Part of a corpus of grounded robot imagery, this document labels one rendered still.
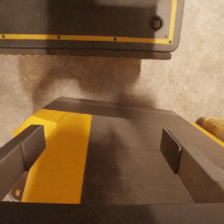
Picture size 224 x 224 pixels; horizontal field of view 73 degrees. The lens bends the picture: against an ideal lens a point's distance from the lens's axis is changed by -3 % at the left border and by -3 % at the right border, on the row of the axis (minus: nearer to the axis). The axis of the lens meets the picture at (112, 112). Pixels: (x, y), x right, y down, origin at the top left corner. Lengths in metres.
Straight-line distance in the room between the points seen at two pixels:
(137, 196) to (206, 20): 0.85
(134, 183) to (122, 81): 0.61
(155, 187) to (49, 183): 0.16
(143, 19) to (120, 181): 0.42
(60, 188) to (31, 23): 0.44
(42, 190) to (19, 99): 0.73
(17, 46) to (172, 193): 0.53
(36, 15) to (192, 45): 0.69
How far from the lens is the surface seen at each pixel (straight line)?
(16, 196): 0.64
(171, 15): 0.53
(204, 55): 0.94
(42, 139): 0.17
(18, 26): 0.55
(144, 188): 0.28
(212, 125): 0.88
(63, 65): 0.83
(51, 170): 0.29
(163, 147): 0.17
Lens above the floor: 0.80
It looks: 73 degrees down
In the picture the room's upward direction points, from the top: 176 degrees clockwise
